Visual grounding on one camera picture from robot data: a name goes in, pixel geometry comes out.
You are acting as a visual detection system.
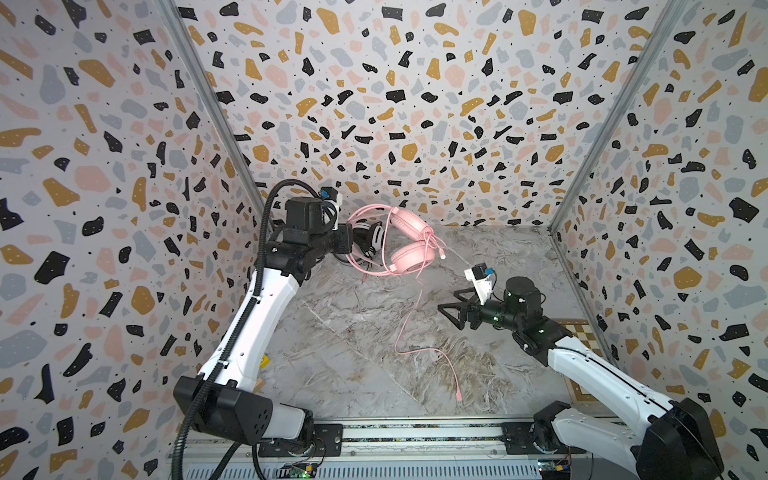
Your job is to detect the corner aluminium post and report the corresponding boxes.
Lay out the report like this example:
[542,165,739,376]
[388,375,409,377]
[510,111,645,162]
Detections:
[548,0,685,238]
[156,0,264,226]

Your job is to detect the white black headphones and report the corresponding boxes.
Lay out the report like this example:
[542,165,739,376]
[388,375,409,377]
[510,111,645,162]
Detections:
[350,221,384,261]

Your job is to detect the left corner aluminium post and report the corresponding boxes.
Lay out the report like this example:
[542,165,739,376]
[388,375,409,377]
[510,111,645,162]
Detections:
[156,0,264,226]

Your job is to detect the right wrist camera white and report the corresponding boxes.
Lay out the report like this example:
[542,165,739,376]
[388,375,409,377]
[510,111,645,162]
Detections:
[464,262,496,305]

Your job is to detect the wooden checkerboard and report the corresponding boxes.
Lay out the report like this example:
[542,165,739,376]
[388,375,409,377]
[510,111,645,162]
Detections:
[554,319,607,403]

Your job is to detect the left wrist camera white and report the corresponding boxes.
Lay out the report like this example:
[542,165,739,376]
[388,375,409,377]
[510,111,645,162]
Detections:
[320,186,342,209]

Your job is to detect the pink headphones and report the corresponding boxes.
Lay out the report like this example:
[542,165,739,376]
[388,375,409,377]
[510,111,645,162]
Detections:
[345,204,446,277]

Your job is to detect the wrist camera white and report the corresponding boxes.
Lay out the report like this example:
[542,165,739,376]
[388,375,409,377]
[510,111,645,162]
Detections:
[320,186,342,209]
[464,262,496,305]

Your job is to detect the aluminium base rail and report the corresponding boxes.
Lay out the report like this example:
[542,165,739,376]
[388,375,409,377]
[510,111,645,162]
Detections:
[164,416,682,480]

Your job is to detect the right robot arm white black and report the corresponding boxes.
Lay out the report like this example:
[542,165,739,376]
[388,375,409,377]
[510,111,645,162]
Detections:
[437,276,724,479]

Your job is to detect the right corner aluminium post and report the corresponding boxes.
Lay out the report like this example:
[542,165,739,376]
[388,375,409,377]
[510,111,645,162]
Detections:
[548,0,685,238]

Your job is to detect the pink headphone cable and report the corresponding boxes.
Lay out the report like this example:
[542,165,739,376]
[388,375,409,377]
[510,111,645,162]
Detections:
[392,272,463,402]

